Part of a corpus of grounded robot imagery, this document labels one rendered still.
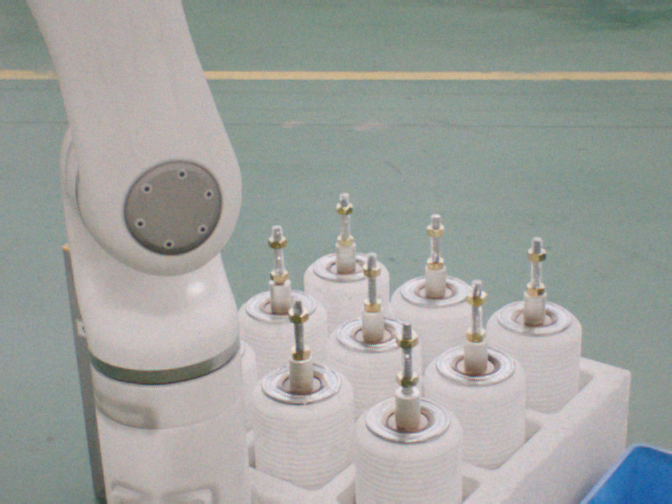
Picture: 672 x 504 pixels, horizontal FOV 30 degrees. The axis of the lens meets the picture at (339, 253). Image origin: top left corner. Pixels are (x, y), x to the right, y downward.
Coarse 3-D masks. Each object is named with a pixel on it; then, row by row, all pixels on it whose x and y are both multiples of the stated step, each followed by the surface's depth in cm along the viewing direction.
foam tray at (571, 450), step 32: (608, 384) 129; (544, 416) 123; (576, 416) 123; (608, 416) 128; (544, 448) 118; (576, 448) 123; (608, 448) 131; (256, 480) 115; (352, 480) 114; (480, 480) 114; (512, 480) 113; (544, 480) 118; (576, 480) 125
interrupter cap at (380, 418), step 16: (384, 400) 112; (432, 400) 112; (368, 416) 110; (384, 416) 110; (432, 416) 110; (448, 416) 109; (384, 432) 108; (400, 432) 108; (416, 432) 107; (432, 432) 107
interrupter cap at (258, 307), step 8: (256, 296) 133; (264, 296) 133; (296, 296) 133; (304, 296) 133; (248, 304) 131; (256, 304) 131; (264, 304) 132; (304, 304) 131; (312, 304) 131; (248, 312) 130; (256, 312) 130; (264, 312) 130; (272, 312) 130; (280, 312) 130; (312, 312) 129; (264, 320) 128; (272, 320) 128; (280, 320) 128; (288, 320) 128
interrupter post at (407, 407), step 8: (400, 392) 108; (416, 392) 108; (400, 400) 108; (408, 400) 108; (416, 400) 108; (400, 408) 108; (408, 408) 108; (416, 408) 108; (400, 416) 108; (408, 416) 108; (416, 416) 108; (400, 424) 109; (408, 424) 108; (416, 424) 109
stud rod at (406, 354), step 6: (402, 324) 106; (408, 324) 105; (402, 330) 106; (408, 330) 106; (402, 336) 106; (408, 336) 106; (402, 354) 107; (408, 354) 106; (402, 360) 107; (408, 360) 107; (402, 366) 107; (408, 366) 107; (402, 372) 107; (408, 372) 107; (402, 390) 108; (408, 390) 108
